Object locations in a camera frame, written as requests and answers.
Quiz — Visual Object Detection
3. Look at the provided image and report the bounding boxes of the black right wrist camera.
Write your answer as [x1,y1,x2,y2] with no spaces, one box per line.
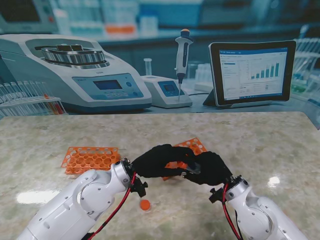
[209,187,226,204]

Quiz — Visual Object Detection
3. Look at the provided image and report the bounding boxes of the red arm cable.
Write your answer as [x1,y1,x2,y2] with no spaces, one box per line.
[221,183,242,240]
[87,172,137,240]

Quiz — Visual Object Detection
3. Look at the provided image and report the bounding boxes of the red left arm cable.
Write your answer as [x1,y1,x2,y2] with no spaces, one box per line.
[87,172,137,240]

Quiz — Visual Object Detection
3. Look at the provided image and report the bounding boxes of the clear plastic test tube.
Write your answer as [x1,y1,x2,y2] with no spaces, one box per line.
[186,162,202,175]

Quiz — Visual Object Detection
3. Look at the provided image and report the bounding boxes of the printed laboratory backdrop poster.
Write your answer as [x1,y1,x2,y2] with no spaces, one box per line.
[0,0,320,118]

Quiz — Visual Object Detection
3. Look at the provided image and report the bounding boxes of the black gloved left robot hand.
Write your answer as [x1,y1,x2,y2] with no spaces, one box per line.
[131,143,197,179]

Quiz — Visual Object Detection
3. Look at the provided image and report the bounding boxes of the orange screw cap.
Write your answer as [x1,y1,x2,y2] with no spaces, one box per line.
[139,199,152,211]

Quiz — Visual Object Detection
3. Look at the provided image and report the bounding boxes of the orange test tube rack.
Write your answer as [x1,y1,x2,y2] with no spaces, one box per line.
[162,137,208,181]
[60,146,121,175]

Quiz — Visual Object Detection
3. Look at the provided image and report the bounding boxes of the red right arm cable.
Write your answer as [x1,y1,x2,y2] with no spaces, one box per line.
[221,183,242,240]

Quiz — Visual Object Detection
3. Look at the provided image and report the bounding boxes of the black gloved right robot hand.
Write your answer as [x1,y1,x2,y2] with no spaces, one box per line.
[183,151,235,186]

